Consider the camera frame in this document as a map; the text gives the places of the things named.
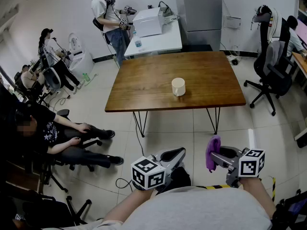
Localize black floor cable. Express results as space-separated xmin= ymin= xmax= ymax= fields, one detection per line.
xmin=115 ymin=177 xmax=133 ymax=192

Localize black office chair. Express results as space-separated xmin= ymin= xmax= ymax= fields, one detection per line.
xmin=243 ymin=5 xmax=295 ymax=116
xmin=14 ymin=193 xmax=93 ymax=227
xmin=21 ymin=109 xmax=103 ymax=194

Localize brown wooden box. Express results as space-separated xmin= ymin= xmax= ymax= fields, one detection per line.
xmin=4 ymin=166 xmax=44 ymax=194

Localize black hairpin table leg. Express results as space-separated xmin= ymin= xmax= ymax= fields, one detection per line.
xmin=206 ymin=107 xmax=221 ymax=135
xmin=132 ymin=111 xmax=149 ymax=138

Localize grey jacket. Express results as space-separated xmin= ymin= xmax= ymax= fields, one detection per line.
xmin=262 ymin=40 xmax=287 ymax=76

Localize striped white towel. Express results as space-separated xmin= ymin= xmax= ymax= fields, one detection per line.
xmin=267 ymin=7 xmax=283 ymax=44

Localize wooden desk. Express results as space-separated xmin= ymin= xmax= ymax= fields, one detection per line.
xmin=291 ymin=51 xmax=307 ymax=79

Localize purple cloth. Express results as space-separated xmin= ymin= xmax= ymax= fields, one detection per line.
xmin=205 ymin=135 xmax=222 ymax=173

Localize clear plastic water bottle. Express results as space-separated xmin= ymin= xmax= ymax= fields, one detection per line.
xmin=133 ymin=31 xmax=142 ymax=48

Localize black chair frame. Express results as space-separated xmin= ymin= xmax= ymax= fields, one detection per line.
xmin=271 ymin=189 xmax=307 ymax=230

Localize person's left forearm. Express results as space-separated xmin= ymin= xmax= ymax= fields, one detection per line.
xmin=102 ymin=187 xmax=156 ymax=225

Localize white box appliance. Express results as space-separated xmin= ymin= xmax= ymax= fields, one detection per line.
xmin=132 ymin=7 xmax=164 ymax=38

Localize cream ceramic mug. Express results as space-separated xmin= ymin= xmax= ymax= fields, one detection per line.
xmin=171 ymin=77 xmax=187 ymax=97

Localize pink screen monitor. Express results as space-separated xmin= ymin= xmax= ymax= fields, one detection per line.
xmin=296 ymin=18 xmax=307 ymax=49

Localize person's right forearm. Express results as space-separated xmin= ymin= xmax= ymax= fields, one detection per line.
xmin=239 ymin=177 xmax=276 ymax=219

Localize white table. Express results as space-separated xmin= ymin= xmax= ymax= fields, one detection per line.
xmin=124 ymin=15 xmax=183 ymax=58

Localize person's grey shirt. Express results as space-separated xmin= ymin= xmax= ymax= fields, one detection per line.
xmin=43 ymin=185 xmax=273 ymax=230

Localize grey handbag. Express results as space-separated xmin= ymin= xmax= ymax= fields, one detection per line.
xmin=157 ymin=0 xmax=179 ymax=25

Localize person's black trousers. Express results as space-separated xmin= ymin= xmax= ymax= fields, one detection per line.
xmin=155 ymin=166 xmax=192 ymax=196

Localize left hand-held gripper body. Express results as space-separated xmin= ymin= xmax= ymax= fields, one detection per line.
xmin=130 ymin=152 xmax=175 ymax=193

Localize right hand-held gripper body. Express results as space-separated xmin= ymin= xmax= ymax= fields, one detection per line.
xmin=225 ymin=148 xmax=266 ymax=188

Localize white rounded machine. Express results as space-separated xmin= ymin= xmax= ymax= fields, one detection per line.
xmin=68 ymin=32 xmax=94 ymax=81

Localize white wall box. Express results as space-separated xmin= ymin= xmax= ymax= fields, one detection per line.
xmin=224 ymin=15 xmax=242 ymax=30

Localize grey metal cabinet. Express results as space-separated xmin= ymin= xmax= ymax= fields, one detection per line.
xmin=173 ymin=0 xmax=223 ymax=52

